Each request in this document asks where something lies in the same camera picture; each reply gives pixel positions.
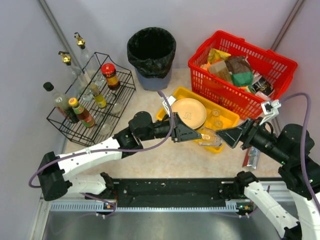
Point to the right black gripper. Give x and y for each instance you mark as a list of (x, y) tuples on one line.
[(245, 134)]

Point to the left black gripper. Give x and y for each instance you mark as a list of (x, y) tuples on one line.
[(175, 127)]

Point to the small glass cup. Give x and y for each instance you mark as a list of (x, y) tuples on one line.
[(215, 113), (218, 124), (209, 138)]

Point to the yellow plastic tray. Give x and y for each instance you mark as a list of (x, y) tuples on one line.
[(229, 118)]

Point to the cream ceramic plate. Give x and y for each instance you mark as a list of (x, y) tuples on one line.
[(191, 111)]

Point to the glass jar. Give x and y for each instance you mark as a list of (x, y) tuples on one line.
[(103, 126), (116, 104)]

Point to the small yellow seasoning bottle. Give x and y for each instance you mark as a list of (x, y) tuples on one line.
[(98, 97)]

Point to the red-brown sauce bottle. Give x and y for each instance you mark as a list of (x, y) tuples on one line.
[(82, 113)]

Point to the red-lidded sauce jar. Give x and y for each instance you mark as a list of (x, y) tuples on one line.
[(108, 70)]

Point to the gold-capped glass bottle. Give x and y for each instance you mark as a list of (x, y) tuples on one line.
[(72, 70), (87, 60)]

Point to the black-capped dark sauce bottle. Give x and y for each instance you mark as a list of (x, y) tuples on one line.
[(61, 103)]

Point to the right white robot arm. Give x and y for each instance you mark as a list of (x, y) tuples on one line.
[(298, 171)]

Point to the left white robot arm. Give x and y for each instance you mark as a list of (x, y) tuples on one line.
[(59, 175)]

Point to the silver foil packet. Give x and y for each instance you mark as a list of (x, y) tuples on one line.
[(251, 158)]

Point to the green sponge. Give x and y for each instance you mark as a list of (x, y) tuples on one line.
[(242, 79)]

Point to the black gold snack packet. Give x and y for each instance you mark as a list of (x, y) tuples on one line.
[(260, 84)]

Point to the red plastic shopping basket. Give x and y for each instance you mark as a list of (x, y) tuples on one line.
[(244, 101)]

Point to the brown cardboard box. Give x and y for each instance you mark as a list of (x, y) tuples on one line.
[(219, 68)]

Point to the dark brown snack bag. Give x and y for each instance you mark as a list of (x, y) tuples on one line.
[(238, 64)]

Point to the yellow snack bag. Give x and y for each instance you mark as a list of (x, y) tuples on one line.
[(217, 55)]

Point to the trash bin with black bag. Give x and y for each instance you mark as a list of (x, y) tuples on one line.
[(151, 51)]

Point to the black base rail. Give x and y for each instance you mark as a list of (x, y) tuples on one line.
[(172, 192)]

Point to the black wire rack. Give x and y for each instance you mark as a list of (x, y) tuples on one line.
[(104, 89)]

